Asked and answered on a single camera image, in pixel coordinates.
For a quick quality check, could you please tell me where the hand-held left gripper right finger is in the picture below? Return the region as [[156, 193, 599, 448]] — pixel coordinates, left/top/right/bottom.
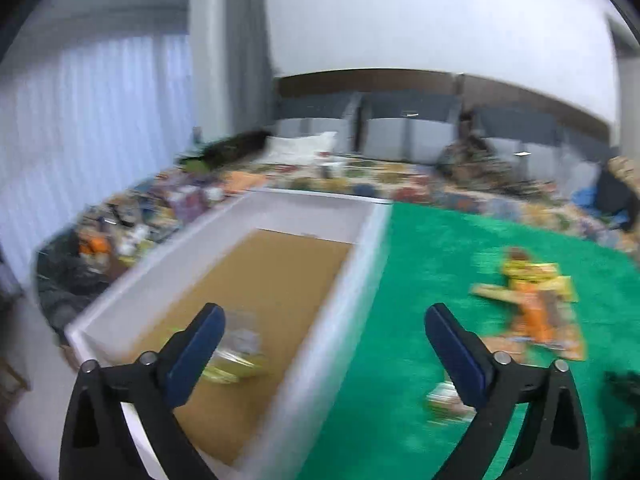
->
[[425, 303, 593, 480]]

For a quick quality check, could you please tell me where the grey curtain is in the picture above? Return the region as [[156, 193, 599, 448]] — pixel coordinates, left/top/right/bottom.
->
[[189, 0, 275, 143]]

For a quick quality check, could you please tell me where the white box with cardboard bottom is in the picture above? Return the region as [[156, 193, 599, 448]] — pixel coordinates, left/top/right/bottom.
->
[[65, 187, 393, 480]]

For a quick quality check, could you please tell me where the dark bag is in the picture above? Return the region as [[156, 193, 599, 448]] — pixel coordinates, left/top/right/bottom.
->
[[32, 230, 121, 331]]

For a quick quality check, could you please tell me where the dark green cloth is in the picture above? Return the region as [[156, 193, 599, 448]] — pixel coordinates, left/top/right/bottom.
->
[[177, 130, 268, 171]]

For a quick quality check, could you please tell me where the orange snack packet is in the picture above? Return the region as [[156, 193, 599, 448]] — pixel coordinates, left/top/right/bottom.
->
[[470, 282, 587, 361]]

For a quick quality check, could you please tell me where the pile of clothes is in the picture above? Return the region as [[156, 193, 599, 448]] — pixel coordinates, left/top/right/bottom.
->
[[607, 156, 640, 181]]

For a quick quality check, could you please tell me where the white sheer curtain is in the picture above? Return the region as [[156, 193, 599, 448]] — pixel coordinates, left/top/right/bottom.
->
[[0, 35, 196, 306]]

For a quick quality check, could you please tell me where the black clothing pile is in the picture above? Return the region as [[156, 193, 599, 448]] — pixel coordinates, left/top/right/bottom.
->
[[595, 162, 640, 233]]

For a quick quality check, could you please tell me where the blue cloth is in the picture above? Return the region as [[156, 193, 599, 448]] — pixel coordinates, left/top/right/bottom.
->
[[570, 187, 603, 211]]

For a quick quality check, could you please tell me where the clear snack packet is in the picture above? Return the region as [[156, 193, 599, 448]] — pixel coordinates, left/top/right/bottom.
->
[[202, 310, 271, 383]]

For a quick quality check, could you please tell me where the green patterned blanket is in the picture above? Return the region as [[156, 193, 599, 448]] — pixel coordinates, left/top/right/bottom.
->
[[300, 200, 640, 480]]

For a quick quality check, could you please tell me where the grey cushion with strap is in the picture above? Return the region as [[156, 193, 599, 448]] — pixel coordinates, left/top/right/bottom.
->
[[276, 92, 363, 155], [472, 107, 568, 171], [562, 125, 618, 173], [360, 90, 463, 165]]

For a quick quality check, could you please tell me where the pile of assorted packets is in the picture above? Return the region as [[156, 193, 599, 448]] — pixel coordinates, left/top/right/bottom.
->
[[75, 172, 246, 268]]

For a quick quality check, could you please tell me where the brown patterned cloth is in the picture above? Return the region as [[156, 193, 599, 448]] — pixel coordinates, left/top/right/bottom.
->
[[436, 110, 538, 193]]

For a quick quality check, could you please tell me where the floral bedsheet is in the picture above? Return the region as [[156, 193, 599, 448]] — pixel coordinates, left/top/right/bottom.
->
[[165, 152, 640, 256]]

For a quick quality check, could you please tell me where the white plastic bag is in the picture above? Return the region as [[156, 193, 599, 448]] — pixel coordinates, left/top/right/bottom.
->
[[265, 131, 339, 165]]

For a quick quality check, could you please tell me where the small beige snack packet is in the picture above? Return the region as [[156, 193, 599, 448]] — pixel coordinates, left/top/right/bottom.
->
[[425, 382, 476, 423]]

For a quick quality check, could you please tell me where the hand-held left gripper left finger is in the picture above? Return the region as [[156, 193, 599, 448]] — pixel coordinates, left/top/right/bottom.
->
[[59, 303, 226, 480]]

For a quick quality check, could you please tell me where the yellow snack packet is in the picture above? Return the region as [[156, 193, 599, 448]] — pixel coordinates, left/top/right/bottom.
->
[[500, 247, 578, 303]]

